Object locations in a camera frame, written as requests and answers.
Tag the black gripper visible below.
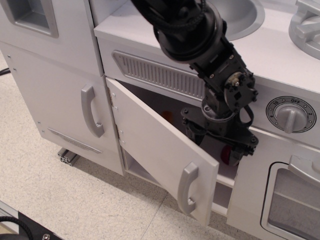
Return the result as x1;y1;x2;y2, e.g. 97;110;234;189
181;106;259;166

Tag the white cabinet door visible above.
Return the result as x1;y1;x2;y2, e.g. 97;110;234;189
106;78;219;226

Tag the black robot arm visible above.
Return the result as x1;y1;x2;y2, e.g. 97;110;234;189
133;0;259;166

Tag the red toy object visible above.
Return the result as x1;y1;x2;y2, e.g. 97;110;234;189
220;145;232;165

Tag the oven door with window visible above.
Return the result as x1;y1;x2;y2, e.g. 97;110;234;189
227;128;320;240

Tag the grey timer knob dial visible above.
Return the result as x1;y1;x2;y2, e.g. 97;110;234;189
266;96;317;134

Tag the grey vent grille panel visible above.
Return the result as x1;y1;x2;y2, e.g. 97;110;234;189
112;50;205;101

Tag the grey round sink basin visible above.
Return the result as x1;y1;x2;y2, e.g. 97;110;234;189
211;0;265;41

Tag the grey stove burner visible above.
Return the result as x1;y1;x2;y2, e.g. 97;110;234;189
288;0;320;60

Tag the white toy kitchen unit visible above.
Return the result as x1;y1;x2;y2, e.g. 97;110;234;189
0;0;320;240

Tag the grey emblem badge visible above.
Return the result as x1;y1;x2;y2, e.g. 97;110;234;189
47;127;103;154

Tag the white fridge door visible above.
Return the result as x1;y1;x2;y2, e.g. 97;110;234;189
0;43;124;175

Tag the grey oven door handle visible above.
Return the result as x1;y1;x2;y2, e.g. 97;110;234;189
288;155;320;186

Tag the grey cabinet door handle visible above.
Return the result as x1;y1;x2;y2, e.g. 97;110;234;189
176;162;199;215

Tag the grey fridge door handle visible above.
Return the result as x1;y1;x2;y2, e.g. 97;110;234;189
80;84;105;138

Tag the aluminium extrusion rail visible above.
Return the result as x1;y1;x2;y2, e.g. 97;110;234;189
57;148;80;167

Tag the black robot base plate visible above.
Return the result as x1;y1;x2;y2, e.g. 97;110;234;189
0;199;65;240

